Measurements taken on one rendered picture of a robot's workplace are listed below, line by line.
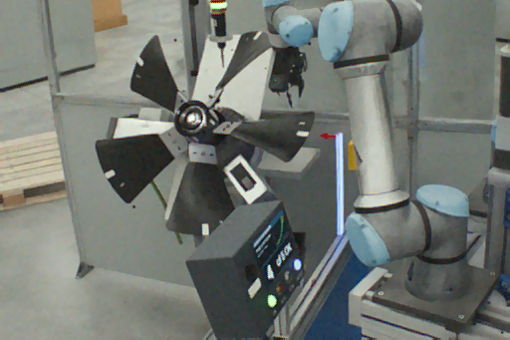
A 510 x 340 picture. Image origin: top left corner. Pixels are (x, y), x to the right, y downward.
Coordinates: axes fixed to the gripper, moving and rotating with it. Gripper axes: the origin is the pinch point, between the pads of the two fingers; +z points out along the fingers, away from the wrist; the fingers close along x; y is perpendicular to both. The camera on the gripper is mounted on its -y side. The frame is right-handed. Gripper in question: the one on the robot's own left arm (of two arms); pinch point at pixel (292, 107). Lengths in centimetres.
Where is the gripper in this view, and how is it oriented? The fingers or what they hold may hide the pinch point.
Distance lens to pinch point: 204.2
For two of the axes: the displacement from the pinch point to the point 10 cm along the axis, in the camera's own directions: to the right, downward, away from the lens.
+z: 1.7, 8.1, 5.6
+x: -9.1, -0.8, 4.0
